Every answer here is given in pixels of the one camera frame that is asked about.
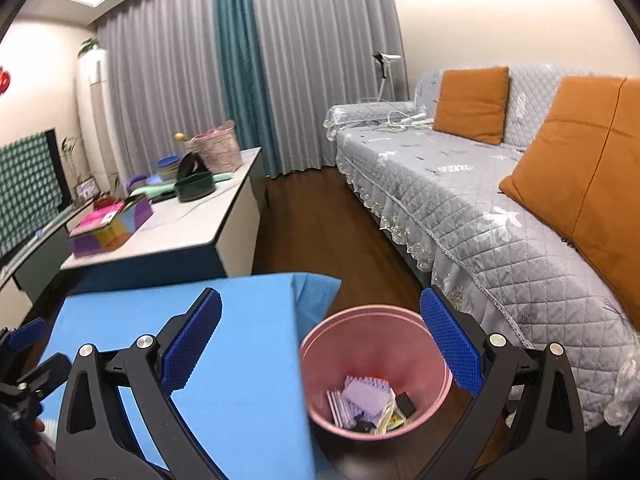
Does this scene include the black elastic band roll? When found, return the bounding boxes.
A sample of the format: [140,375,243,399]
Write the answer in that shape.
[395,392,416,418]

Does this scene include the purple foam fruit net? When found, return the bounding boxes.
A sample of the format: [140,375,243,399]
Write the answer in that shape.
[342,376,394,425]

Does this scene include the green panda snack bag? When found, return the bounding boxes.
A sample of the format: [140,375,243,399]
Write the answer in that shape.
[386,408,407,432]

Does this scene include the white paper box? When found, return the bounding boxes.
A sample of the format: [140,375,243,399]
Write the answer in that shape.
[373,399,396,434]

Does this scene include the pink trash bin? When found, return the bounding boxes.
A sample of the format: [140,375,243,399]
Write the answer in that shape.
[299,304,452,442]

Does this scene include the person's left hand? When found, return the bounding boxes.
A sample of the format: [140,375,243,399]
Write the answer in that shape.
[30,418,55,478]

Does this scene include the tv cabinet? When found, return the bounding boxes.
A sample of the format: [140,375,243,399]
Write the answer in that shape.
[1,202,92,328]

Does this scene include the blue table cloth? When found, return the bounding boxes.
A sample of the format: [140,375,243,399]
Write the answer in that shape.
[43,273,341,479]

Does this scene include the grey covered sofa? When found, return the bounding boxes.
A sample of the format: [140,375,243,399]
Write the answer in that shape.
[324,64,639,430]

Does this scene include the colourful gift box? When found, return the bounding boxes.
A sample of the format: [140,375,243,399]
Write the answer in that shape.
[68,195,153,257]

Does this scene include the clear pack of straws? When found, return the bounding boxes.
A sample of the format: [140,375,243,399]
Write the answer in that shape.
[326,390,357,430]

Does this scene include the television with checked cloth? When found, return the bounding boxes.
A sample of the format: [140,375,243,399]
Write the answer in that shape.
[0,129,72,266]

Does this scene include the white coffee table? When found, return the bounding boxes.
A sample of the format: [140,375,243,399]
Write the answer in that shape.
[60,148,267,294]

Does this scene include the dark green round box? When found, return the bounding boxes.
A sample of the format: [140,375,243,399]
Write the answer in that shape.
[175,172,216,203]

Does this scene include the orange cushion near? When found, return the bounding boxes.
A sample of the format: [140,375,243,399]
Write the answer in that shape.
[499,76,639,324]

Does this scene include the orange cushion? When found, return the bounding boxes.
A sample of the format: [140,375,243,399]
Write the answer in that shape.
[433,66,510,145]
[499,76,639,324]

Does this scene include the stacked coloured bowls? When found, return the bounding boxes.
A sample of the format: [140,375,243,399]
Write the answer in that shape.
[156,155,181,182]

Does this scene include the pink quilted basket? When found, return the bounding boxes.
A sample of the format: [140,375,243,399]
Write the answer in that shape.
[186,119,243,174]

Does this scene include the red chinese knot decoration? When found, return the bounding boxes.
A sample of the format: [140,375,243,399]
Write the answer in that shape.
[0,67,11,96]

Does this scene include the white standing air conditioner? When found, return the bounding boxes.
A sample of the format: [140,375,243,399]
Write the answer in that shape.
[75,48,125,195]

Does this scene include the orange cushion far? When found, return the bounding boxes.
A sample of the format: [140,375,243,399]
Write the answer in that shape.
[433,66,510,145]

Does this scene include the potted green plant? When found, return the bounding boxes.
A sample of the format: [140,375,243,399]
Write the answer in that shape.
[77,37,100,58]

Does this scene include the white floor lamp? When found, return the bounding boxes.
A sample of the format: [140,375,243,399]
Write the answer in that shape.
[372,52,402,102]

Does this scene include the teal curtain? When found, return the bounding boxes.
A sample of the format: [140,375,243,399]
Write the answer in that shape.
[214,0,282,177]

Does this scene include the grey curtain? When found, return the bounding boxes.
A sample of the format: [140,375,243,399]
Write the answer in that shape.
[96,0,409,177]

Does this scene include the small photo frame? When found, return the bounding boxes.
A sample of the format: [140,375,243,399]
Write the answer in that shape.
[74,177,101,202]

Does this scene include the white power strip cable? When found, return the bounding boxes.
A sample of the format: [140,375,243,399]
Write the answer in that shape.
[385,109,435,134]

